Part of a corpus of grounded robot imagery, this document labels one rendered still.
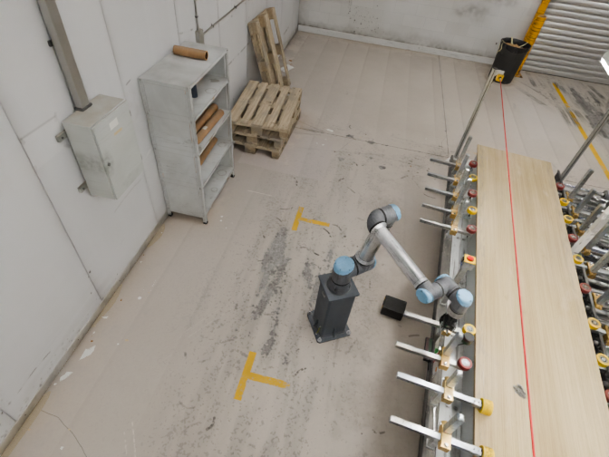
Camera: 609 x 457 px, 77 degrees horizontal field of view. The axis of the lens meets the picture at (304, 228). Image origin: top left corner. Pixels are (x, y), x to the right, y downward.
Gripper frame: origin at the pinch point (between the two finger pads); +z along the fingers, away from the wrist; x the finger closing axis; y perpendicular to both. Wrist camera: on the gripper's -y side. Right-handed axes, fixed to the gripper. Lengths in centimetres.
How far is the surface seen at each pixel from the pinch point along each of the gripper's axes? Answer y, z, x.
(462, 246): -122, 38, 23
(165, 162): -103, 25, -264
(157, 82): -103, -56, -256
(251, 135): -251, 69, -241
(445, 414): 32, 40, 18
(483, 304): -38.8, 11.3, 29.3
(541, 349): -17, 12, 65
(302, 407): 36, 102, -69
